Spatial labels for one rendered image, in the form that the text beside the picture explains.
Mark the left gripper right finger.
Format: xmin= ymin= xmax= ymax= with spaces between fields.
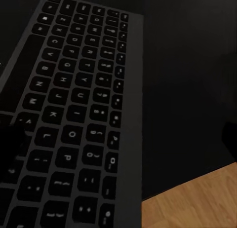
xmin=221 ymin=122 xmax=237 ymax=162

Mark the keyboard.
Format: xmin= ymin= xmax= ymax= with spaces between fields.
xmin=0 ymin=0 xmax=143 ymax=228

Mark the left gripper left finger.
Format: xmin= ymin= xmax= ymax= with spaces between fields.
xmin=0 ymin=122 xmax=26 ymax=182

